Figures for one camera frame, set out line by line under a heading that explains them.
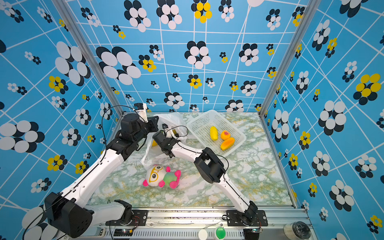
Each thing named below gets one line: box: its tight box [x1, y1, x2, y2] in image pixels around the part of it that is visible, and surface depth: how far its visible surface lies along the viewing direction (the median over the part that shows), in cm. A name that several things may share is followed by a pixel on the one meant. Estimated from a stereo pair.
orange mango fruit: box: [220, 137, 236, 151], surface depth 100 cm
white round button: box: [198, 229, 208, 240], surface depth 64 cm
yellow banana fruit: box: [210, 126, 219, 141], surface depth 104 cm
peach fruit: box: [221, 130, 231, 140], surface depth 102 cm
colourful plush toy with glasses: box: [142, 165, 182, 189], surface depth 82 cm
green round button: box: [215, 227, 226, 240], surface depth 63 cm
